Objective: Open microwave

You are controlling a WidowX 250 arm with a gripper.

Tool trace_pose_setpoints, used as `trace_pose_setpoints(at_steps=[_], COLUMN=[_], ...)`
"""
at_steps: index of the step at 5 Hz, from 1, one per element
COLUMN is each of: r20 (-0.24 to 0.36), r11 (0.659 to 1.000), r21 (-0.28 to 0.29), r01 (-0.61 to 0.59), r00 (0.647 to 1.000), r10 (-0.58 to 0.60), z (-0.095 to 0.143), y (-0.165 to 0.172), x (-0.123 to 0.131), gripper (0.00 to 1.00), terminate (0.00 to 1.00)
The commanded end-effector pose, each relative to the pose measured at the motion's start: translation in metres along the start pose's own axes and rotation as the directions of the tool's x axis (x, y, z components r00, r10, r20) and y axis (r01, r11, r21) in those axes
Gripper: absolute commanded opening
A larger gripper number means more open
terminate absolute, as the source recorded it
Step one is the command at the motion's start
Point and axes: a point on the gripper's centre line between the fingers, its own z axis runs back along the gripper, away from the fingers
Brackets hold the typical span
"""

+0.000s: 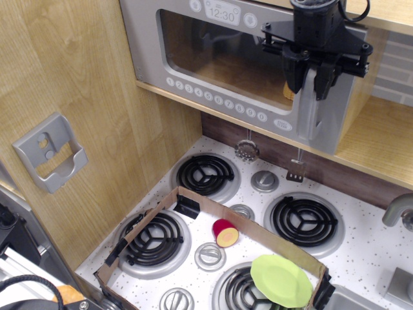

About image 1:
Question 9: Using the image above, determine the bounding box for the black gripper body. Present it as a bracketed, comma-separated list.
[262, 5, 373, 77]

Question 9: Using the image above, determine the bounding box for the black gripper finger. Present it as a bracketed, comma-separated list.
[281, 46, 310, 94]
[314, 59, 342, 100]

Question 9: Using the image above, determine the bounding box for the grey toy microwave door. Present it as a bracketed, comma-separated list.
[120, 1, 362, 154]

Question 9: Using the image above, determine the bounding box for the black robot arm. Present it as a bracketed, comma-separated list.
[261, 1, 374, 100]

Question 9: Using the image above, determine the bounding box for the yellow toy corn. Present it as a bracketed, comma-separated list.
[283, 82, 295, 101]

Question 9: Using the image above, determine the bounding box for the wooden shelf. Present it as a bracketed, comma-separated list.
[136, 80, 412, 190]

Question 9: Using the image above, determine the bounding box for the hanging metal strainer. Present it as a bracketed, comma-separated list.
[234, 129, 260, 163]

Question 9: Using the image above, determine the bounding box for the hanging metal spatula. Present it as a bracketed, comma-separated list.
[286, 149, 307, 183]

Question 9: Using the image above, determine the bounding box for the back left black burner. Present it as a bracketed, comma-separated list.
[174, 154, 235, 196]

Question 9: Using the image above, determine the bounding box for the black burner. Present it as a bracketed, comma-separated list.
[269, 194, 339, 247]
[125, 212, 185, 267]
[174, 154, 235, 196]
[225, 267, 274, 310]

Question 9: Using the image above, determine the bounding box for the back right black burner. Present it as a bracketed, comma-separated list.
[269, 194, 339, 247]

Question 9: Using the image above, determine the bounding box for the grey toy faucet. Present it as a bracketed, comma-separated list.
[382, 194, 412, 232]

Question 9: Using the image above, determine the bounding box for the grey stove knob middle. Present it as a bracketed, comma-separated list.
[230, 204, 255, 221]

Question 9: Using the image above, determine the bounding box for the red toy fruit half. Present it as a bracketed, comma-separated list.
[212, 219, 239, 248]

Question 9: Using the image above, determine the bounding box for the grey stove knob centre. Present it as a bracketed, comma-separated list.
[194, 242, 227, 272]

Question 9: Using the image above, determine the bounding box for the green toy plate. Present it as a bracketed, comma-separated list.
[250, 254, 313, 308]

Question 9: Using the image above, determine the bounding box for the front left black burner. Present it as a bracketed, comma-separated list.
[125, 212, 185, 267]

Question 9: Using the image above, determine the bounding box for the grey toy sink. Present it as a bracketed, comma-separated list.
[324, 267, 412, 309]

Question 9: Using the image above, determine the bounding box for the front right black burner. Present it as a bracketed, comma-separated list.
[225, 267, 274, 310]

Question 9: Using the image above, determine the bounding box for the grey stove knob front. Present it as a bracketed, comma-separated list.
[159, 287, 195, 310]

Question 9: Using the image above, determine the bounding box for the orange object bottom left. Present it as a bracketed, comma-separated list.
[57, 285, 85, 305]

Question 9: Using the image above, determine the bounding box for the black device left edge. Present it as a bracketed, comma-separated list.
[1, 204, 41, 265]

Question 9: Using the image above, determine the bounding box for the cardboard barrier frame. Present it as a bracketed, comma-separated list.
[95, 187, 335, 309]

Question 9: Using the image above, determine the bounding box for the grey wall phone holder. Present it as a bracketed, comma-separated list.
[12, 112, 88, 194]

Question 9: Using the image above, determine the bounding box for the black braided cable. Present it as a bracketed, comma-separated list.
[0, 274, 64, 310]

